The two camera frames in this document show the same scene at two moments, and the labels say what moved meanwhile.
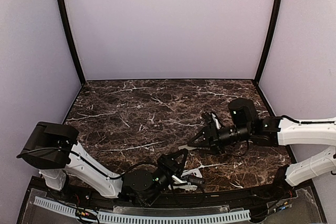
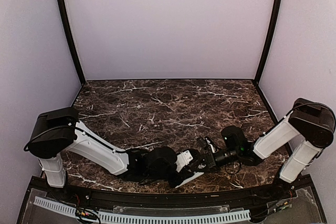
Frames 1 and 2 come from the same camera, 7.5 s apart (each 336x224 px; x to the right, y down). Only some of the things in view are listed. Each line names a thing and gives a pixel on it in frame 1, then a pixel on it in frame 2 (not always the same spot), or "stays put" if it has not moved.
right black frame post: (275, 15) stays put
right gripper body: (217, 140) to (211, 159)
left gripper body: (164, 166) to (173, 183)
